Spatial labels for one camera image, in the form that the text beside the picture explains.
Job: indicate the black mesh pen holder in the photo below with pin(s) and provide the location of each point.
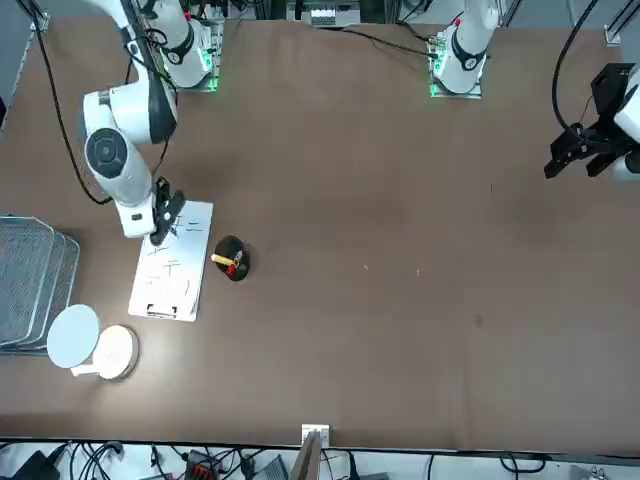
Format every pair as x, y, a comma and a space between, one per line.
227, 245

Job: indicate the aluminium corner bracket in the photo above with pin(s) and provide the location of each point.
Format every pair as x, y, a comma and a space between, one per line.
40, 21
613, 34

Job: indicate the silver mesh paper tray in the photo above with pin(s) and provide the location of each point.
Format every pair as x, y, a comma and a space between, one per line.
25, 280

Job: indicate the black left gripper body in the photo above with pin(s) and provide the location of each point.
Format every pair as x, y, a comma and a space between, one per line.
610, 95

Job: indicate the white A4 paper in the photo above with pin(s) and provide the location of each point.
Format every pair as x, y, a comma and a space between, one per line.
170, 285

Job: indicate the aluminium frame post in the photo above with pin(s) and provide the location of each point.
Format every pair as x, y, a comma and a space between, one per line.
312, 455

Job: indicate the black flat box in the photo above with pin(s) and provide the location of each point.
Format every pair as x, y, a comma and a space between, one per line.
35, 465

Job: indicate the orange black plug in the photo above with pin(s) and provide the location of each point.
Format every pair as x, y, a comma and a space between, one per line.
202, 470

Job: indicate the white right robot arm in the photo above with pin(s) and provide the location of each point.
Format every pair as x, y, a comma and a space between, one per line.
125, 150

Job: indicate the black metal clipboard clip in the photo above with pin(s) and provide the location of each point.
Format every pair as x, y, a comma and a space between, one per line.
162, 311

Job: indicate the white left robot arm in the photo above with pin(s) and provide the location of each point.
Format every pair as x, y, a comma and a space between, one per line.
467, 50

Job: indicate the red capped marker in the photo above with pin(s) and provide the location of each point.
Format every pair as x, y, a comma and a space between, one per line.
232, 271

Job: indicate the white clipboard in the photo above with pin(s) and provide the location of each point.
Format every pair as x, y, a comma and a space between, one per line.
135, 307

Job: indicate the yellow marker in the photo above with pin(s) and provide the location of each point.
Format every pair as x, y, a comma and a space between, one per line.
222, 259

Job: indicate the black wrist bracket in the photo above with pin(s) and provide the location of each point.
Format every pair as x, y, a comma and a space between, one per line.
172, 205

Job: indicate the white power strip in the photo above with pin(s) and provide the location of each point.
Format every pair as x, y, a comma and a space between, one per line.
322, 17

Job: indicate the white desk lamp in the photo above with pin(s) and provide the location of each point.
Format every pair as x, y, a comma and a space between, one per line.
72, 337

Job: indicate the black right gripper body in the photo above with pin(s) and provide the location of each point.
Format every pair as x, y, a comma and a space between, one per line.
160, 232

